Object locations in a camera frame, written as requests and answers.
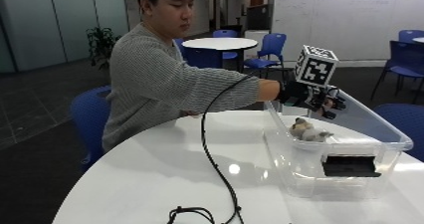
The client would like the blue chair with rounded back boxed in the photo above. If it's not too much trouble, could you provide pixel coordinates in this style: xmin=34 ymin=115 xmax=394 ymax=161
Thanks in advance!
xmin=70 ymin=85 xmax=113 ymax=172

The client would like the round white table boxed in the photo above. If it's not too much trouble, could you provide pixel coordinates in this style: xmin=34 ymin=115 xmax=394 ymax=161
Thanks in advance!
xmin=181 ymin=37 xmax=260 ymax=75

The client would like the black cable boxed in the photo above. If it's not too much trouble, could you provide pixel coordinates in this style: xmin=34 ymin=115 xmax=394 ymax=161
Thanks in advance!
xmin=167 ymin=73 xmax=266 ymax=224

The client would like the grey beige soft toy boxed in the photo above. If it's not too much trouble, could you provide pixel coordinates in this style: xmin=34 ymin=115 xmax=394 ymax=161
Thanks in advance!
xmin=289 ymin=116 xmax=335 ymax=143

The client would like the green potted plant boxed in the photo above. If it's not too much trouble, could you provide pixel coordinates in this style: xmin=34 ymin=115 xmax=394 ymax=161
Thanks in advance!
xmin=85 ymin=26 xmax=123 ymax=72

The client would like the dark cabinet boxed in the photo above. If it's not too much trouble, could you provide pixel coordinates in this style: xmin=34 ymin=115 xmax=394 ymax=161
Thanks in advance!
xmin=245 ymin=4 xmax=272 ymax=32

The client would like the white cabinet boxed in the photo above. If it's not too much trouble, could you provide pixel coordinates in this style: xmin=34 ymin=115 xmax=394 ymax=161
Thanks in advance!
xmin=242 ymin=29 xmax=272 ymax=61

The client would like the clear plastic storage bin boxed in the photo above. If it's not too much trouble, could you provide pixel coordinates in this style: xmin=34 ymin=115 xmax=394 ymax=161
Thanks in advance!
xmin=262 ymin=84 xmax=415 ymax=200

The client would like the black bin latch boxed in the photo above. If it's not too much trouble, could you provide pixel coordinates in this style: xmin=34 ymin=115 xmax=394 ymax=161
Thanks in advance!
xmin=321 ymin=154 xmax=383 ymax=178

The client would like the person in grey sweater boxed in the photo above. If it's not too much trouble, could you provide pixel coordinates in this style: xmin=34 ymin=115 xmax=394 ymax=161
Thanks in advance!
xmin=101 ymin=0 xmax=283 ymax=153

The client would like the white cube with black markers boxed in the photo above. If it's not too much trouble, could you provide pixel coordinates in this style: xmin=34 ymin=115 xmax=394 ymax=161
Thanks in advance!
xmin=293 ymin=44 xmax=341 ymax=88

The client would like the blue plastic chair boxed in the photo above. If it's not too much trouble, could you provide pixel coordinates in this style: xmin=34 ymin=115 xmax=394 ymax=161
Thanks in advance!
xmin=212 ymin=29 xmax=240 ymax=61
xmin=373 ymin=103 xmax=424 ymax=162
xmin=398 ymin=29 xmax=424 ymax=45
xmin=370 ymin=40 xmax=424 ymax=105
xmin=173 ymin=38 xmax=224 ymax=70
xmin=242 ymin=33 xmax=287 ymax=80

